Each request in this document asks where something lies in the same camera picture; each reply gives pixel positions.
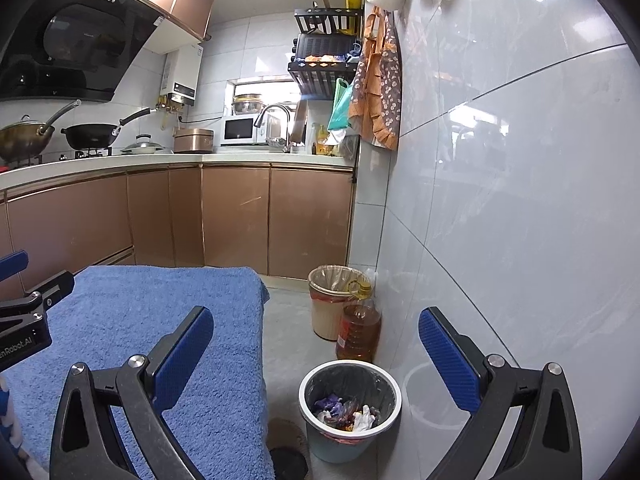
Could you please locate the blue terry towel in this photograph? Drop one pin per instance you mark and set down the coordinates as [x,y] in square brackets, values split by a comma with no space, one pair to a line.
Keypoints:
[150,300]

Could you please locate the orange floral apron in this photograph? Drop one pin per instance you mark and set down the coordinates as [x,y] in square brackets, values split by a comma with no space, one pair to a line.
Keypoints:
[382,90]

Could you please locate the white microwave oven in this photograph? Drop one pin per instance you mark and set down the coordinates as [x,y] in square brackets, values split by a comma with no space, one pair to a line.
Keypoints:
[239,130]

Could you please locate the large cooking oil bottle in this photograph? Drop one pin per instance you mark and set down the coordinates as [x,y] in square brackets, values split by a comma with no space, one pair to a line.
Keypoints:
[357,332]

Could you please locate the steel wok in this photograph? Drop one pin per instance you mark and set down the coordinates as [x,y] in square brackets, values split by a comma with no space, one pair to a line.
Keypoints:
[20,140]

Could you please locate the glass pot lid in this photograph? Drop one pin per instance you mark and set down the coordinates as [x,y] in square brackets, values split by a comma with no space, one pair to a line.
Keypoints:
[144,147]

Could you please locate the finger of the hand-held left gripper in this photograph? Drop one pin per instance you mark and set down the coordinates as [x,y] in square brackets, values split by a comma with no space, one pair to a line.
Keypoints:
[50,290]
[12,266]

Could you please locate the purple candy wrapper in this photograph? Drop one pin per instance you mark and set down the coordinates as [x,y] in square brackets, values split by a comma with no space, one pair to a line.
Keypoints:
[327,402]

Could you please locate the green plastic bag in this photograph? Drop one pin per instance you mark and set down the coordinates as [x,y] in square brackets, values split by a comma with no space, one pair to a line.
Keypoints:
[340,112]

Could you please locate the steel kitchen faucet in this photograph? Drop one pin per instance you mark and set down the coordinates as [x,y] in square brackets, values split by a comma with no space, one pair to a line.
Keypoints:
[285,115]

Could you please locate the gas stove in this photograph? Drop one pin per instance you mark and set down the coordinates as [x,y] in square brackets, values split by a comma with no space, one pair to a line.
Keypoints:
[90,152]

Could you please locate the white tissue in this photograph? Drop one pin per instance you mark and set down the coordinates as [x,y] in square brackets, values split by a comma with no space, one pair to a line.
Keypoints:
[365,417]

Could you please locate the black frying pan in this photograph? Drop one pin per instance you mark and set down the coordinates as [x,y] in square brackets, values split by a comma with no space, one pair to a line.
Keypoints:
[90,135]

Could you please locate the clear plastic bag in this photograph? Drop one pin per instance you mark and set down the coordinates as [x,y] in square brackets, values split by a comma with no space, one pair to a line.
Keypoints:
[345,142]

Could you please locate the beige waste bin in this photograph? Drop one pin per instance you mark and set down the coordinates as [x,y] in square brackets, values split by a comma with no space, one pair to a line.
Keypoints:
[325,315]

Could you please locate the grey trash bin with rubbish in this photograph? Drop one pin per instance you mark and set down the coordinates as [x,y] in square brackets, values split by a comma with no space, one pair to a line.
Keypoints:
[345,447]

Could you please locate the brown kitchen base cabinet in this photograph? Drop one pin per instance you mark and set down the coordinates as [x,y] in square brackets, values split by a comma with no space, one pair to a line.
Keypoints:
[235,220]

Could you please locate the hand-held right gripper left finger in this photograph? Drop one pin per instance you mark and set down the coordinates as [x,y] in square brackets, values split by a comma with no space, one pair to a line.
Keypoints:
[182,355]

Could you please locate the white water heater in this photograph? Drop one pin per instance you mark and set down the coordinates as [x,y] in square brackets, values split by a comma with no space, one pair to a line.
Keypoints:
[182,75]

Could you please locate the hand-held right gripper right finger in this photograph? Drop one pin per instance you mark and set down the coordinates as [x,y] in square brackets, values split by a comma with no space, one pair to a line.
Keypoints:
[445,355]

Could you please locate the small yellow oil bottle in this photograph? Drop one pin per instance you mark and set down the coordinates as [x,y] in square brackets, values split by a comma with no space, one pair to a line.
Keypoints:
[324,141]

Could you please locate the steel bowl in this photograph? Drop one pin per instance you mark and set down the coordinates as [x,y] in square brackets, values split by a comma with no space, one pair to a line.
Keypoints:
[247,105]

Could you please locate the black wall rack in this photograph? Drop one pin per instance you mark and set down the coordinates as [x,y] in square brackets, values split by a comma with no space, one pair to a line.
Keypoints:
[320,80]

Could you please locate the black range hood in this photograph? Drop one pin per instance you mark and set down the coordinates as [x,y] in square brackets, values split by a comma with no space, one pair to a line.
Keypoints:
[75,45]

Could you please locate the black toaster oven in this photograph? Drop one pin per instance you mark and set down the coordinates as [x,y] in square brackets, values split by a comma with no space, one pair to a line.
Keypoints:
[320,42]

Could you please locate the brown cutting board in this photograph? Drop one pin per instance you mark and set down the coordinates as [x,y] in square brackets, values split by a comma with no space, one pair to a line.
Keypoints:
[299,125]

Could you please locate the brown rice cooker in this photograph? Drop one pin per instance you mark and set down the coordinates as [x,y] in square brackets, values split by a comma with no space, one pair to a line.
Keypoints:
[192,141]

